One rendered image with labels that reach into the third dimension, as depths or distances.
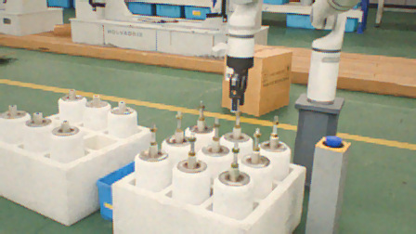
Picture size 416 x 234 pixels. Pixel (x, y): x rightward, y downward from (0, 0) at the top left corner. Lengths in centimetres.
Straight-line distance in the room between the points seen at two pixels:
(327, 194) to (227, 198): 27
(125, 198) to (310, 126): 67
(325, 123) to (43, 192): 90
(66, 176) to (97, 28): 244
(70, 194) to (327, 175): 70
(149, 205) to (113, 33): 255
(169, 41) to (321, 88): 199
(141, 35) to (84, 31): 50
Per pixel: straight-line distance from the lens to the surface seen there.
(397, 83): 297
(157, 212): 115
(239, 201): 106
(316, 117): 154
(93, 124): 160
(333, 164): 115
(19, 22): 416
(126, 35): 353
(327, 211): 121
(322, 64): 151
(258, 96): 228
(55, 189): 138
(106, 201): 138
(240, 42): 122
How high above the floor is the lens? 73
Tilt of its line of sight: 19 degrees down
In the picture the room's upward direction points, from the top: 2 degrees clockwise
